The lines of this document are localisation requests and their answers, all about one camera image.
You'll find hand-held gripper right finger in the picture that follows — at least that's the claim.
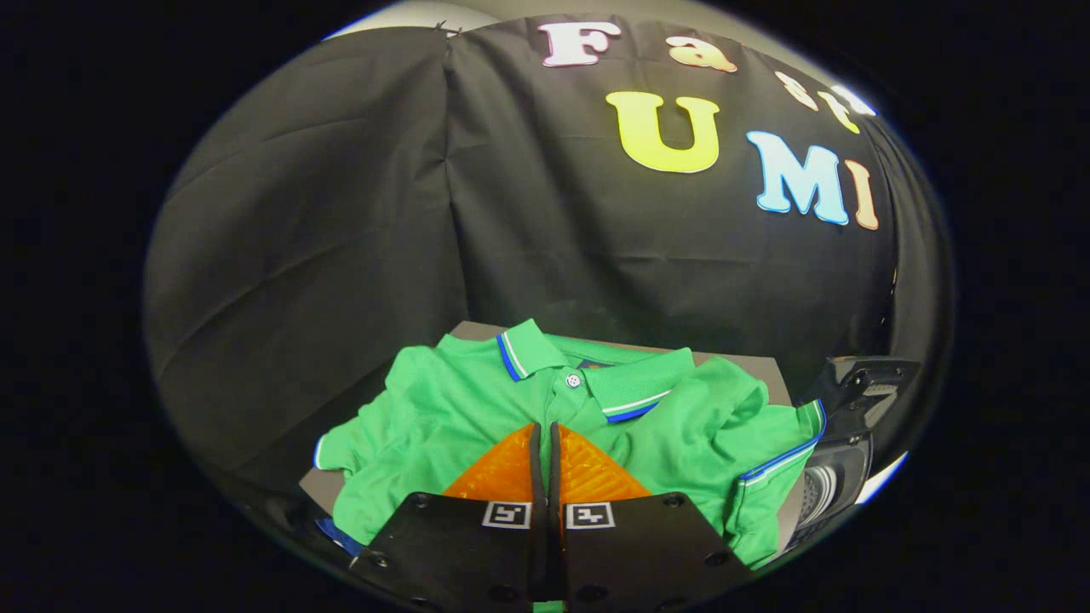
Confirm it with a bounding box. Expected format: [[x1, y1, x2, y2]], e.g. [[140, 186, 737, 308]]
[[549, 421, 754, 613]]

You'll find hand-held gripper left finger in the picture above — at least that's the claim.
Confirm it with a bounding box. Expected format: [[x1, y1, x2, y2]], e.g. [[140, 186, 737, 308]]
[[349, 421, 551, 613]]

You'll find green polo shirt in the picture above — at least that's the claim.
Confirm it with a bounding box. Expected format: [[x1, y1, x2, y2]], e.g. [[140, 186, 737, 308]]
[[313, 319, 827, 570]]

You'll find grey washing machine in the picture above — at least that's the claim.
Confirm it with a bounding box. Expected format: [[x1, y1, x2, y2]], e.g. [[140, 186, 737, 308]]
[[783, 426, 876, 554]]

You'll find dark washing machine lid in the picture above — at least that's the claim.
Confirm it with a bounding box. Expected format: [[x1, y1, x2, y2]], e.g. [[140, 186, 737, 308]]
[[805, 356, 922, 437]]

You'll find beige and black cabinet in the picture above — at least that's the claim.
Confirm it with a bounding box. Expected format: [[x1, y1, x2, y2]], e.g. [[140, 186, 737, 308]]
[[298, 321, 808, 564]]

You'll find white flat panel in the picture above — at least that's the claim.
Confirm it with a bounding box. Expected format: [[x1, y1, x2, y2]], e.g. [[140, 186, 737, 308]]
[[854, 451, 910, 506]]

